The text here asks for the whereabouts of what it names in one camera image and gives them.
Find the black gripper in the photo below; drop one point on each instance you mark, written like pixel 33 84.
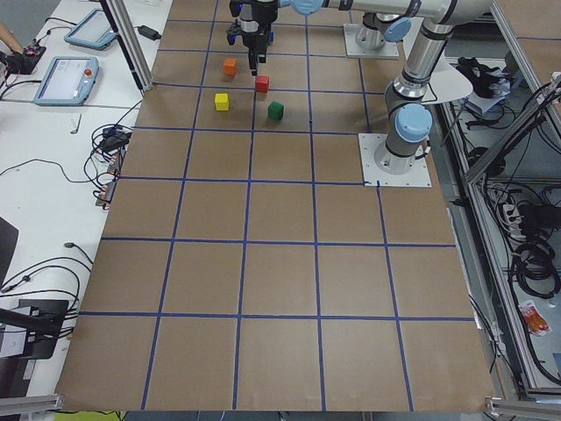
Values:
pixel 252 41

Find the red block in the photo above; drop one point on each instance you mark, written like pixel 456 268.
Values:
pixel 262 84

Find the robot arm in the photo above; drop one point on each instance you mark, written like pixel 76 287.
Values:
pixel 394 27
pixel 409 88

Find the orange block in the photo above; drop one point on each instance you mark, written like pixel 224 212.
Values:
pixel 230 67

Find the green block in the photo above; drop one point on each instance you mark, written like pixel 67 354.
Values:
pixel 275 111

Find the yellow block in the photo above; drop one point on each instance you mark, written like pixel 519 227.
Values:
pixel 222 101

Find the black power adapter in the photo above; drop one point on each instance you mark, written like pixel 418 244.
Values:
pixel 148 32

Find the far teach pendant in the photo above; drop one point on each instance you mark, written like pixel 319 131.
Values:
pixel 93 31

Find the teach pendant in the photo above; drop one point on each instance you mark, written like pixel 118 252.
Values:
pixel 93 31
pixel 68 81

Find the hex key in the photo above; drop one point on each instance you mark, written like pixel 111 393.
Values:
pixel 76 123

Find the near teach pendant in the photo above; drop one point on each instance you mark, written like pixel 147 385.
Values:
pixel 68 81

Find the white chair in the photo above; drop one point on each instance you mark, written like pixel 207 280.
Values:
pixel 446 84

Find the red snack packet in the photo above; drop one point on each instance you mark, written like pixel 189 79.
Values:
pixel 533 319

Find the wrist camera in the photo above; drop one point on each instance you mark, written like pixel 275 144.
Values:
pixel 232 33

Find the aluminium frame post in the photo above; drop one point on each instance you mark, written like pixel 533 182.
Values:
pixel 121 24

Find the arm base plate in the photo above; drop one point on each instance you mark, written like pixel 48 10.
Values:
pixel 382 169
pixel 350 44

